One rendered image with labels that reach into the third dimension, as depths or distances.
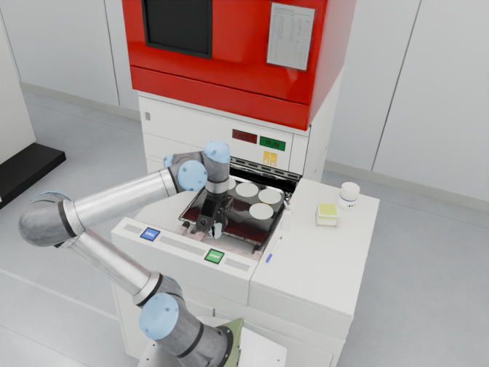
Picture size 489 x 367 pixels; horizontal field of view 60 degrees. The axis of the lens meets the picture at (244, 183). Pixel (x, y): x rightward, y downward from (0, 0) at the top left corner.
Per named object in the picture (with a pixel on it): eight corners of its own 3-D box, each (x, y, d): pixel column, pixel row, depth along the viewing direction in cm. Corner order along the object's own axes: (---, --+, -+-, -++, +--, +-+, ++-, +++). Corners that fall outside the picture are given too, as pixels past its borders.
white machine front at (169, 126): (148, 155, 220) (140, 84, 195) (299, 199, 198) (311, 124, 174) (145, 159, 218) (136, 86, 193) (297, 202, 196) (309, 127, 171)
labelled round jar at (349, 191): (339, 197, 178) (343, 180, 172) (356, 202, 176) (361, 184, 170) (335, 207, 172) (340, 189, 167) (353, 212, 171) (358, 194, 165)
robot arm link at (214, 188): (223, 186, 126) (199, 178, 128) (223, 198, 129) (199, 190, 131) (233, 172, 131) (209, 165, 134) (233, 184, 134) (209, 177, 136)
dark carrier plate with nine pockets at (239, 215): (217, 172, 199) (217, 171, 199) (287, 192, 190) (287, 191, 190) (183, 218, 174) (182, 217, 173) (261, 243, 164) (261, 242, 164)
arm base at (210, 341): (217, 377, 113) (192, 357, 110) (183, 383, 122) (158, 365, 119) (234, 328, 124) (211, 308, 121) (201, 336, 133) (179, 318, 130)
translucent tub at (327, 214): (314, 215, 168) (316, 202, 164) (333, 215, 168) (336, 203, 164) (316, 228, 163) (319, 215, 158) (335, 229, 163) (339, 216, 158)
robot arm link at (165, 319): (172, 365, 114) (135, 336, 109) (167, 337, 127) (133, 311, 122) (204, 332, 115) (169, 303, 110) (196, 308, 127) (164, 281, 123)
